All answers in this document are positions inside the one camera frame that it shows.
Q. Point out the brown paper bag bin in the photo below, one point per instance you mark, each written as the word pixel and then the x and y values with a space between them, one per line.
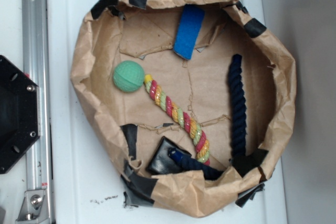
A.
pixel 232 105

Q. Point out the green rubber ball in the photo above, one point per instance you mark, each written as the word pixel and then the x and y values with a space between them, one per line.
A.
pixel 128 76

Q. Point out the black square block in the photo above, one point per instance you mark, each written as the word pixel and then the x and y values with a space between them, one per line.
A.
pixel 161 163

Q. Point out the blue sponge block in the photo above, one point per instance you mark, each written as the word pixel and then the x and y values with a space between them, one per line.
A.
pixel 188 30

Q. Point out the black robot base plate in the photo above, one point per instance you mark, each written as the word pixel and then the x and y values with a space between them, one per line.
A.
pixel 19 114

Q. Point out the aluminium extrusion rail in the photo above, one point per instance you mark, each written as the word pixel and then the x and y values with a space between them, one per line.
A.
pixel 36 65

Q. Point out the metal corner bracket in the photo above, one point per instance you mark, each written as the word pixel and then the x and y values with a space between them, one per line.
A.
pixel 34 208

